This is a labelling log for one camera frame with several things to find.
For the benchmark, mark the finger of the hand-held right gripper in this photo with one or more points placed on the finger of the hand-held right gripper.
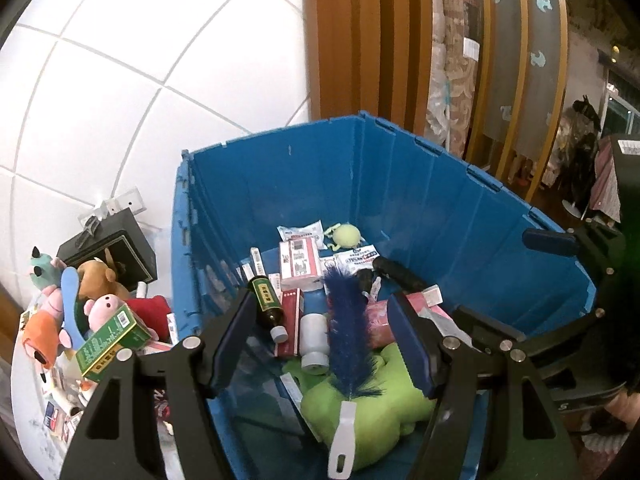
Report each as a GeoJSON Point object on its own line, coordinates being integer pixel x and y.
{"type": "Point", "coordinates": [400, 272]}
{"type": "Point", "coordinates": [547, 243]}

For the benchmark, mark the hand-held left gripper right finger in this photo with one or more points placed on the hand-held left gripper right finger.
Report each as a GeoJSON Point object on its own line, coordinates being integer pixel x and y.
{"type": "Point", "coordinates": [415, 350]}

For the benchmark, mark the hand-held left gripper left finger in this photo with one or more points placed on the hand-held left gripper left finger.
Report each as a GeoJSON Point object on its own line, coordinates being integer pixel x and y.
{"type": "Point", "coordinates": [232, 340]}

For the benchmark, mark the pink tissue pack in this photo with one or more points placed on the pink tissue pack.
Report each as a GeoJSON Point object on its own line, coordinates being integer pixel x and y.
{"type": "Point", "coordinates": [377, 322]}

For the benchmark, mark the white plastic bottle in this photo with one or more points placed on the white plastic bottle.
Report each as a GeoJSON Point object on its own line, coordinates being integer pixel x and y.
{"type": "Point", "coordinates": [314, 337]}

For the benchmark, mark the blue plastic bin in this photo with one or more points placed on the blue plastic bin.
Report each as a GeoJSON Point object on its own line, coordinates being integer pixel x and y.
{"type": "Point", "coordinates": [350, 170]}

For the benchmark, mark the small white box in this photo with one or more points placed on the small white box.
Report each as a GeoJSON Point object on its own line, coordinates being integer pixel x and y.
{"type": "Point", "coordinates": [432, 294]}

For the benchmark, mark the white and blue packet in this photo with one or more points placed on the white and blue packet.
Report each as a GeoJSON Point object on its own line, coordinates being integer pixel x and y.
{"type": "Point", "coordinates": [357, 257]}

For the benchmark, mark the brown glass bottle green label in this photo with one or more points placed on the brown glass bottle green label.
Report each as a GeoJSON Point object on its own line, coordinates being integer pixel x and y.
{"type": "Point", "coordinates": [267, 305]}

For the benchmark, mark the small green monster plush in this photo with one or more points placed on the small green monster plush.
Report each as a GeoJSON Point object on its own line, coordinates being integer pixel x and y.
{"type": "Point", "coordinates": [345, 235]}

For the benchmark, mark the flat red and white box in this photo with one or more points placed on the flat red and white box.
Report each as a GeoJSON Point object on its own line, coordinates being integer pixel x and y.
{"type": "Point", "coordinates": [160, 347]}

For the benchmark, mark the large green plush toy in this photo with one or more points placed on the large green plush toy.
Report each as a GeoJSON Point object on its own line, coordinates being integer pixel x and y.
{"type": "Point", "coordinates": [365, 410]}

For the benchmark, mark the narrow white box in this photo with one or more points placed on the narrow white box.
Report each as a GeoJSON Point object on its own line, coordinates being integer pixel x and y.
{"type": "Point", "coordinates": [257, 262]}

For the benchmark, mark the pink striped cloth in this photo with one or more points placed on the pink striped cloth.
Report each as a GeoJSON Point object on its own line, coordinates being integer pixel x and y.
{"type": "Point", "coordinates": [607, 185]}

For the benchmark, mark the red plush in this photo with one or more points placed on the red plush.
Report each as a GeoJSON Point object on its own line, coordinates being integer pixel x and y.
{"type": "Point", "coordinates": [150, 312]}

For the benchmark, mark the red and white medicine box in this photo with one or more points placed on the red and white medicine box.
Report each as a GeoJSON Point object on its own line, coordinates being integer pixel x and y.
{"type": "Point", "coordinates": [300, 260]}

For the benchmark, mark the white mask packet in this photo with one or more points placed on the white mask packet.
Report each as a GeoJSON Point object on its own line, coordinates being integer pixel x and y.
{"type": "Point", "coordinates": [300, 230]}

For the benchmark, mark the green medicine box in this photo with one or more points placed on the green medicine box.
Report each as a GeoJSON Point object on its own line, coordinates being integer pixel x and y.
{"type": "Point", "coordinates": [107, 345]}

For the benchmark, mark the pink pig plush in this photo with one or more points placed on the pink pig plush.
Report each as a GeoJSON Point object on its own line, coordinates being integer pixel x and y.
{"type": "Point", "coordinates": [102, 310]}

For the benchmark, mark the black box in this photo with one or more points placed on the black box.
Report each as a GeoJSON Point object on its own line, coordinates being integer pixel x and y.
{"type": "Point", "coordinates": [120, 245]}

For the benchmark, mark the brown bear plush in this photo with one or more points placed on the brown bear plush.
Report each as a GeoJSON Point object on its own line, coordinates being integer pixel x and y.
{"type": "Point", "coordinates": [97, 277]}

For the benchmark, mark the window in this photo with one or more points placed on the window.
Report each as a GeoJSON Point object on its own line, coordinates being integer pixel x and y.
{"type": "Point", "coordinates": [625, 110]}

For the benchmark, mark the silver metal clip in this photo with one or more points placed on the silver metal clip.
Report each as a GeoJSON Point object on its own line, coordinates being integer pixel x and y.
{"type": "Point", "coordinates": [89, 225]}

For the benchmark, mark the wooden slat screen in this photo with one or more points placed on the wooden slat screen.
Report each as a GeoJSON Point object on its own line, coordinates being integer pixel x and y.
{"type": "Point", "coordinates": [510, 60]}

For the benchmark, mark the blue and red box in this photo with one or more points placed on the blue and red box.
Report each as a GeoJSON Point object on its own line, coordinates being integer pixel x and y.
{"type": "Point", "coordinates": [52, 415]}

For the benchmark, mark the teal mouse plush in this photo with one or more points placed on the teal mouse plush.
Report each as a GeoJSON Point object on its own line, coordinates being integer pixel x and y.
{"type": "Point", "coordinates": [42, 267]}

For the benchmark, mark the rolled carpets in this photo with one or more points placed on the rolled carpets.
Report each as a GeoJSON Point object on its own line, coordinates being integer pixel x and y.
{"type": "Point", "coordinates": [455, 60]}

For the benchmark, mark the wooden trim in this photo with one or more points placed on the wooden trim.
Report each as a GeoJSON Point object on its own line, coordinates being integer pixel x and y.
{"type": "Point", "coordinates": [7, 310]}

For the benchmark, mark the wooden pillar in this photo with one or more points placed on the wooden pillar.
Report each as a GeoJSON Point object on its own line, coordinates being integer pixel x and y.
{"type": "Point", "coordinates": [360, 35]}

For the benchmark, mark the white wall socket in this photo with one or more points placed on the white wall socket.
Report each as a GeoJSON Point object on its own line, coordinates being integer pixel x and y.
{"type": "Point", "coordinates": [125, 202]}

